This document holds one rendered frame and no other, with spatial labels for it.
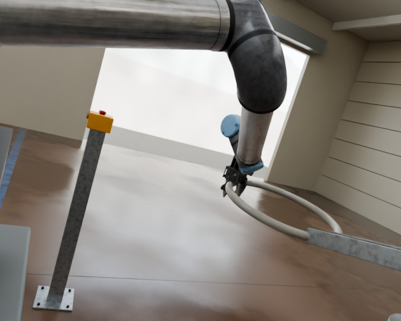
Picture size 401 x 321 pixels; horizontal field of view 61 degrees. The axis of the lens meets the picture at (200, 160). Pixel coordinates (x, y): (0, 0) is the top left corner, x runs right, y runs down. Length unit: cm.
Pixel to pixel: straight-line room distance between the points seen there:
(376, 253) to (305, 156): 802
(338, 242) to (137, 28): 84
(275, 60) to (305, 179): 854
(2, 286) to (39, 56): 598
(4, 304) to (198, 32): 61
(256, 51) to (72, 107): 603
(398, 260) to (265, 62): 62
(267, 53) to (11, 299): 67
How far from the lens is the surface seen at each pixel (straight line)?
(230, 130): 129
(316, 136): 910
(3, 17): 64
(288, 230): 120
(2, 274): 79
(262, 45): 75
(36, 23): 65
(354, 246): 112
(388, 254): 106
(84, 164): 185
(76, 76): 662
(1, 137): 78
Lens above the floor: 127
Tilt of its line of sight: 9 degrees down
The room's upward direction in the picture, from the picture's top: 17 degrees clockwise
